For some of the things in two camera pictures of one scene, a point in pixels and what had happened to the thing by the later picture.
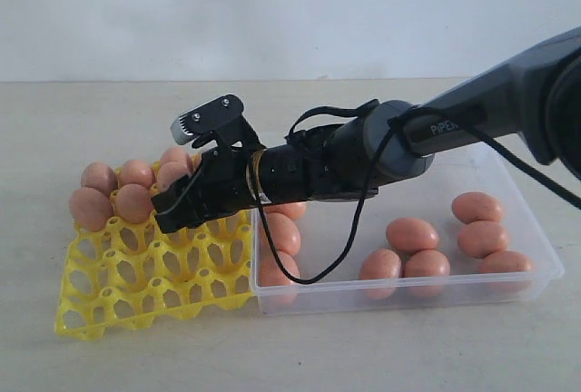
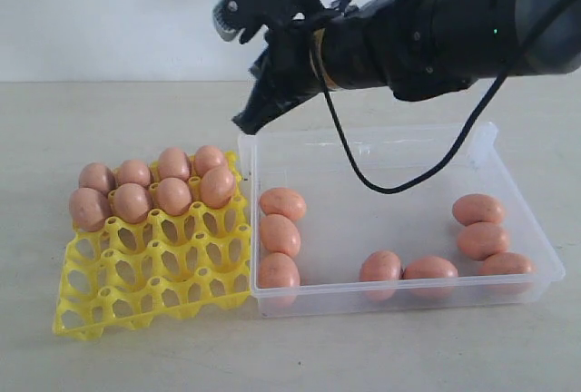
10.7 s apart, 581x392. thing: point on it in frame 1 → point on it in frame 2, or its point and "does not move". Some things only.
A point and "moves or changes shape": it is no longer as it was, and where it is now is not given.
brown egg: [133, 171] does not move
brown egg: [177, 154] does not move
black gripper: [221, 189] → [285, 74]
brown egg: [411, 234] moves or changes shape
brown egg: [99, 176] does not move
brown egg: [380, 273] does not move
